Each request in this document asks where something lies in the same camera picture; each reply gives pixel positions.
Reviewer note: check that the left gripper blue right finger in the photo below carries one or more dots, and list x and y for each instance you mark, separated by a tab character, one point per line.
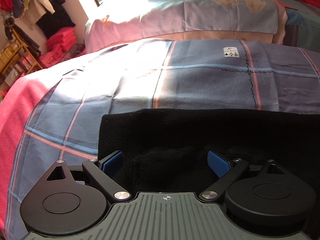
218	164

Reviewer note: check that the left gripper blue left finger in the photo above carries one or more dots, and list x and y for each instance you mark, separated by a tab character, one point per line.
112	163

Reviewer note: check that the black knit pants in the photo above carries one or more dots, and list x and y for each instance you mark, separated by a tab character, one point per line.
165	150

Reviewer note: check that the blue plaid bed sheet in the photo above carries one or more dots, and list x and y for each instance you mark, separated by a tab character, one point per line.
153	73

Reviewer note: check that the pink fleece blanket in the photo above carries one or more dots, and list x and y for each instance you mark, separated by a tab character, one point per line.
16	107

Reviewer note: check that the pink folded towels pile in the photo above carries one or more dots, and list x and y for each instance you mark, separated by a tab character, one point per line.
61	47

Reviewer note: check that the wooden shelf rack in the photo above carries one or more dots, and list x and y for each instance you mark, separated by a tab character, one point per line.
17	60

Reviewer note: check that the patchwork teal grey quilt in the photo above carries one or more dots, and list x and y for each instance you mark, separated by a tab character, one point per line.
302	26

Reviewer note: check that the hanging clothes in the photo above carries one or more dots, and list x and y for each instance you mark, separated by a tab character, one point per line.
49	15

